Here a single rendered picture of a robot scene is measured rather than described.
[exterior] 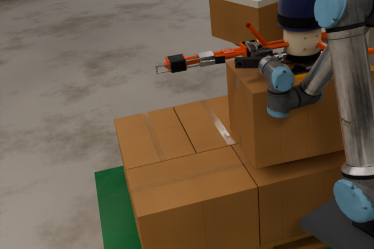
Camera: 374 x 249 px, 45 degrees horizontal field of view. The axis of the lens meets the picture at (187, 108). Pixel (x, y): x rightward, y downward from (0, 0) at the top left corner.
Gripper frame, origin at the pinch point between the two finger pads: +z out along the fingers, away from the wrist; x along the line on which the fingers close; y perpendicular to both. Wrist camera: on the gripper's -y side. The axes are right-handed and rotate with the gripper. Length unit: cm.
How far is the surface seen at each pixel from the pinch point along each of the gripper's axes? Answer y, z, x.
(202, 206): -32, -20, -67
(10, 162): -150, 146, -119
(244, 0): 51, 138, -19
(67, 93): -102, 259, -120
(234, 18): 46, 150, -35
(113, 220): -77, 46, -118
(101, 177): -81, 96, -119
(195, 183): -31, -5, -63
